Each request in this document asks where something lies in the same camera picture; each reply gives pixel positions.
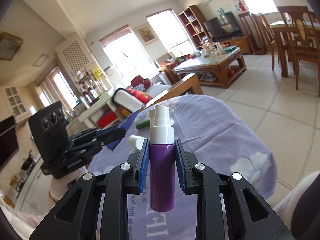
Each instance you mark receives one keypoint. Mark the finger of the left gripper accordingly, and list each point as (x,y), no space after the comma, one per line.
(111,136)

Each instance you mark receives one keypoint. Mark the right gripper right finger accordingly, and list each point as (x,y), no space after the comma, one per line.
(201,180)

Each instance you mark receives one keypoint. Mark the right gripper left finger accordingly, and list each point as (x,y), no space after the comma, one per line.
(126,178)

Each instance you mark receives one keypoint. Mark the purple spray bottle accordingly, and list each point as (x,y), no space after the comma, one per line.
(162,161)

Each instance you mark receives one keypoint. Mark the left white gloved hand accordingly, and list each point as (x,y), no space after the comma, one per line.
(60,186)

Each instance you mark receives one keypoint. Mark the right white gloved hand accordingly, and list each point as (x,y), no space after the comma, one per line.
(285,208)

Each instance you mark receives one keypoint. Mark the white side shelf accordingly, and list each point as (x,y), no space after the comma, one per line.
(90,117)

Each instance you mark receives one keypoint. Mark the white paper cup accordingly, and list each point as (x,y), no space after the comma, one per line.
(136,142)

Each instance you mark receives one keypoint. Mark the purple floral tablecloth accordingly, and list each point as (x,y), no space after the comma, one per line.
(208,128)

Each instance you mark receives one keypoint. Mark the wooden sofa with cushions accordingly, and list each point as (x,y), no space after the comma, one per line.
(123,103)

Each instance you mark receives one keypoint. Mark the framed sunflower picture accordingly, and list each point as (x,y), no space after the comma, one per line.
(146,34)

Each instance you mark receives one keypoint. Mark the wooden coffee table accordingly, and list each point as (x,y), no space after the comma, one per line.
(225,67)

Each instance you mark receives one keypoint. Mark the wooden bookshelf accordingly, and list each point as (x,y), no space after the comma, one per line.
(193,20)

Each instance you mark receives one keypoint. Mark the black television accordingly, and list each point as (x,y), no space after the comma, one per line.
(223,27)

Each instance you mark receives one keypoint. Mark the wooden dining chair left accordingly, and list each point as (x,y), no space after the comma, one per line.
(267,34)

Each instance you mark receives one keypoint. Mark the tall wooden stand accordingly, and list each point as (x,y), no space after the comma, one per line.
(255,38)

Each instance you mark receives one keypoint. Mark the wooden dining table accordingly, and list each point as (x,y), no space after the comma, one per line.
(282,41)

